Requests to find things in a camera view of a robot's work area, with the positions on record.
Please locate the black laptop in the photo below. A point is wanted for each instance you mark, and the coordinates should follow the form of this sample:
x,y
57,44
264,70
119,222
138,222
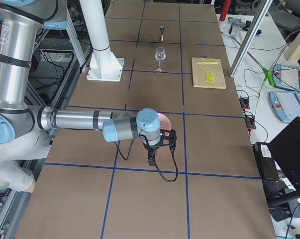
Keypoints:
x,y
285,149

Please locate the person in beige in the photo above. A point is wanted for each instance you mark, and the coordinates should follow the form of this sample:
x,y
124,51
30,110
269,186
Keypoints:
x,y
32,146

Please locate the upper teach pendant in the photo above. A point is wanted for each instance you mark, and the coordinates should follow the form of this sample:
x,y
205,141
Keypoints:
x,y
286,77

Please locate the lemon slices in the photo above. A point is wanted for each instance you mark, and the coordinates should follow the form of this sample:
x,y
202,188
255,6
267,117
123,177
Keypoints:
x,y
209,77

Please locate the lower teach pendant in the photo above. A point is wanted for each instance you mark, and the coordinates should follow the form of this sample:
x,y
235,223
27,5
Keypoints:
x,y
285,104

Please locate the black box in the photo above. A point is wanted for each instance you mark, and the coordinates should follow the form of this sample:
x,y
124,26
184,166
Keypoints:
x,y
265,162

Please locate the yellow plastic knife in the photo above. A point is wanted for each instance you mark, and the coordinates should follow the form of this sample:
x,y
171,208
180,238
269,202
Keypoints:
x,y
208,63

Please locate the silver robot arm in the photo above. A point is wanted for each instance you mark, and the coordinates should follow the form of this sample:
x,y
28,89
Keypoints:
x,y
21,21

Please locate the green plastic clamp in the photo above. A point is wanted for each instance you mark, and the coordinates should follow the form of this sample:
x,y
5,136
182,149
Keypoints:
x,y
268,76

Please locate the clear wine glass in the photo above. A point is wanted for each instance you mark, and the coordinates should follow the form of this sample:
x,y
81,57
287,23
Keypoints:
x,y
160,56

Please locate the pink bowl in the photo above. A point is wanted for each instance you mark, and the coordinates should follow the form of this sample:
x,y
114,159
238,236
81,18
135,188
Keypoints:
x,y
164,122

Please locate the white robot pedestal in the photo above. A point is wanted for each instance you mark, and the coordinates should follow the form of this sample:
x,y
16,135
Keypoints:
x,y
104,65

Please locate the aluminium frame post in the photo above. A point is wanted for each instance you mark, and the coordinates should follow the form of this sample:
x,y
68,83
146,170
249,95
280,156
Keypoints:
x,y
257,20

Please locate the steel jigger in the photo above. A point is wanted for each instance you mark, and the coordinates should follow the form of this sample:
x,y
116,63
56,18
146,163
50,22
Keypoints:
x,y
162,30

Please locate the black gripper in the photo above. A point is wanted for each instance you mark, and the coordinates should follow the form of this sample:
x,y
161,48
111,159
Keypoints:
x,y
152,149

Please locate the teach pendant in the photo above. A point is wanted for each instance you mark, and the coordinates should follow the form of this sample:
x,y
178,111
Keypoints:
x,y
285,104
286,77

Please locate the red bottle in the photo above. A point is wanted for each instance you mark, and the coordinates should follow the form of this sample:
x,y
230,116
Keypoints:
x,y
224,10

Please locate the wooden cutting board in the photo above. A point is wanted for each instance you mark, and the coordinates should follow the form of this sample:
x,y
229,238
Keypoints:
x,y
198,73

